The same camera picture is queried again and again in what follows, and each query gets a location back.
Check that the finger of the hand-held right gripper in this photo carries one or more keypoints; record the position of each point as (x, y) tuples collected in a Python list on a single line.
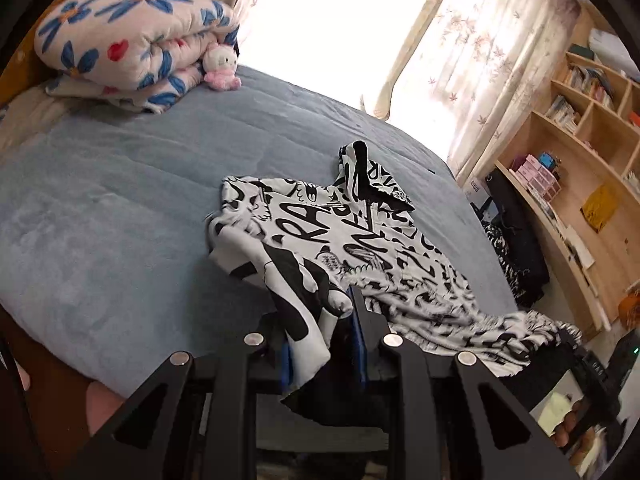
[(572, 342)]

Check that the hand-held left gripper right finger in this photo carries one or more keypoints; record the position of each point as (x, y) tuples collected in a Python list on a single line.
[(357, 345)]

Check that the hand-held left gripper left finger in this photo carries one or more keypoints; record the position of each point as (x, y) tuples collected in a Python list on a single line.
[(286, 365)]

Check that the white black lettered hooded jacket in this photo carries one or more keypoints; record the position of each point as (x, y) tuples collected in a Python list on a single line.
[(350, 240)]

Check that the pile of black clothes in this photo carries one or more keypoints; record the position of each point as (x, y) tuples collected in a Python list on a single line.
[(520, 240)]

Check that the person's right hand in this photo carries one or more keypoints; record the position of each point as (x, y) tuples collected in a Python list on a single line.
[(575, 417)]

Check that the orange round object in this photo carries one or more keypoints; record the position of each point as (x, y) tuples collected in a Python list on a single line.
[(630, 310)]

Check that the curved wooden bookshelf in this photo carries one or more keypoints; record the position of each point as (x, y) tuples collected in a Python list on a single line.
[(610, 260)]

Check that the stack of papers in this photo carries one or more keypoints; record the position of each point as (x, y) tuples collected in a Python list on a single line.
[(575, 250)]

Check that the yellow cloth bag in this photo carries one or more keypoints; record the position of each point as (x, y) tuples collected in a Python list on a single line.
[(600, 207)]

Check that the stack of pink boxes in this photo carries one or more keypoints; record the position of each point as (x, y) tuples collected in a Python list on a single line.
[(537, 180)]

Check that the small white box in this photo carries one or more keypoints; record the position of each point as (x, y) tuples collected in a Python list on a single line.
[(475, 190)]

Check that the small blue box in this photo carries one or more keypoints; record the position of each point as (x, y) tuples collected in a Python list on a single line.
[(547, 161)]

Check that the row of books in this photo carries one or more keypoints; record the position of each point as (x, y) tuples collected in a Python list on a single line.
[(562, 112)]

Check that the white pink cat plush toy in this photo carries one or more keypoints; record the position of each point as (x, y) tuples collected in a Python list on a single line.
[(220, 62)]

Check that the folded floral quilt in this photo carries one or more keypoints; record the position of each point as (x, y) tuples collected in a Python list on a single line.
[(125, 45)]

